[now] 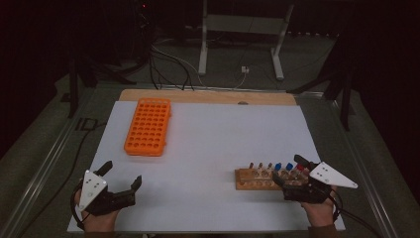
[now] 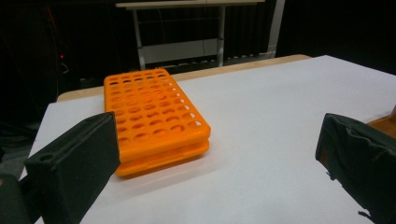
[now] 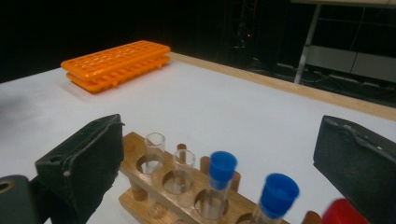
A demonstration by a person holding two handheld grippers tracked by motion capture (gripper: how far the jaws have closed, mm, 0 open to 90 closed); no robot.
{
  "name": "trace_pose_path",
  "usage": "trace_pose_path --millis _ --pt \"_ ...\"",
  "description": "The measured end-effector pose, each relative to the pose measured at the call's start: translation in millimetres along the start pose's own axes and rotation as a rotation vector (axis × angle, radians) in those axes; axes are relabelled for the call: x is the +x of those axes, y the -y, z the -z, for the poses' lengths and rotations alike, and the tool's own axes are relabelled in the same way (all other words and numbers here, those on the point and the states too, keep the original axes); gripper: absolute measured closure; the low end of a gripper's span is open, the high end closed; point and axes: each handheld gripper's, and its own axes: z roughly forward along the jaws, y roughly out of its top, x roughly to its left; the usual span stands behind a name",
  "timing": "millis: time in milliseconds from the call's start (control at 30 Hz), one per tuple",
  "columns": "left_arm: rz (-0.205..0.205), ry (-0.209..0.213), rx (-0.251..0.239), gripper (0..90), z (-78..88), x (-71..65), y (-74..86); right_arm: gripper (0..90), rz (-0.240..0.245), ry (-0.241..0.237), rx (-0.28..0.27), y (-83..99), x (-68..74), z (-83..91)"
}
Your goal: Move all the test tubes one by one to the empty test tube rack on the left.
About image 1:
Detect person's right hand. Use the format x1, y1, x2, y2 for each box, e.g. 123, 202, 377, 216
300, 185, 339, 229

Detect orange plastic tube rack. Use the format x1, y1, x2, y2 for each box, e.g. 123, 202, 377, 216
123, 97, 172, 158

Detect white metal stand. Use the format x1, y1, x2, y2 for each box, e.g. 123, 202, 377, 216
197, 0, 295, 81

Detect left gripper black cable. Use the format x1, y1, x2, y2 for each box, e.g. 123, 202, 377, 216
69, 182, 87, 231

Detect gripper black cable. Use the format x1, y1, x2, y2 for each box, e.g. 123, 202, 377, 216
69, 182, 87, 231
330, 194, 381, 238

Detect white table sheet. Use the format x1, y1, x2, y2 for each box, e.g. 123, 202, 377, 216
66, 100, 347, 233

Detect dark equipment with red light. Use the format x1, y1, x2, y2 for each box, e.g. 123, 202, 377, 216
130, 0, 158, 68

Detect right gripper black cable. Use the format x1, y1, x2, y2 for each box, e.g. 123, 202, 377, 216
330, 194, 381, 238

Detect aluminium frame rail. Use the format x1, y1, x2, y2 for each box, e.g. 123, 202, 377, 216
0, 87, 97, 238
330, 98, 397, 238

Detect wooden tube rack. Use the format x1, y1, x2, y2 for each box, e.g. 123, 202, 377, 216
235, 162, 311, 191

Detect white cable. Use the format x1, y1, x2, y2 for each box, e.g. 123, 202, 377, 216
232, 71, 248, 90

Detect power strip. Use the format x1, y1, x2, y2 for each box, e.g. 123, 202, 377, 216
286, 30, 341, 38

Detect black tripod stand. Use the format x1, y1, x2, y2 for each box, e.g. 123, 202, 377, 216
286, 62, 357, 132
67, 54, 137, 119

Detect blue-capped test tube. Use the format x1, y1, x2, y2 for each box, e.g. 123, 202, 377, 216
284, 162, 295, 181
272, 162, 283, 181

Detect person's left hand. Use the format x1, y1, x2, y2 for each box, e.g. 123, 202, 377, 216
73, 188, 122, 233

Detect black floor cable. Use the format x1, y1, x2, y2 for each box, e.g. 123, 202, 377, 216
18, 122, 107, 238

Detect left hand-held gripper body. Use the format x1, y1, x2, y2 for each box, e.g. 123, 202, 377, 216
77, 170, 137, 218

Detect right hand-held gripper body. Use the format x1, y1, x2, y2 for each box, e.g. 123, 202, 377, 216
282, 161, 359, 204

